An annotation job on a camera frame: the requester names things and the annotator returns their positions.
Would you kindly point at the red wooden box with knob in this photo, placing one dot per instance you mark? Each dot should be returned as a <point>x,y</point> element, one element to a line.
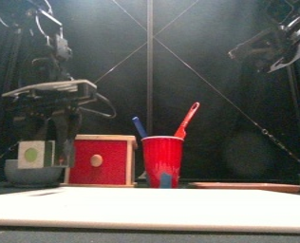
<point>104,161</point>

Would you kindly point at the white cutting board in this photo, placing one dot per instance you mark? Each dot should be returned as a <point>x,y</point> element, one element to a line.
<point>157,209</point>

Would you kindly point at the brown wooden tray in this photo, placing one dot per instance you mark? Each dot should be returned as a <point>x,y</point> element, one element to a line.
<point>245,187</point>

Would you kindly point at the blue tape strip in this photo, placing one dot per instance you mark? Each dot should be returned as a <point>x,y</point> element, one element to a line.
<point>165,181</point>

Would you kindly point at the grey bowl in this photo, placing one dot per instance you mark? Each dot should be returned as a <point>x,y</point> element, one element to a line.
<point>32,175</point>

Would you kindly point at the vertical metal frame pole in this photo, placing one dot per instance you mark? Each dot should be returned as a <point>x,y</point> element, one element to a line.
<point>149,79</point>

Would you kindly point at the toy sushi roll green centre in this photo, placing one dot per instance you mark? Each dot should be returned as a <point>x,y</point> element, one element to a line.
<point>32,154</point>

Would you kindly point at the red plastic cup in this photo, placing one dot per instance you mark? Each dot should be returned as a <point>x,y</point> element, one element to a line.
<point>163,158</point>

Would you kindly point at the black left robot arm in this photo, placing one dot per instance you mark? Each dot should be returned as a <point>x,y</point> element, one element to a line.
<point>34,38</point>

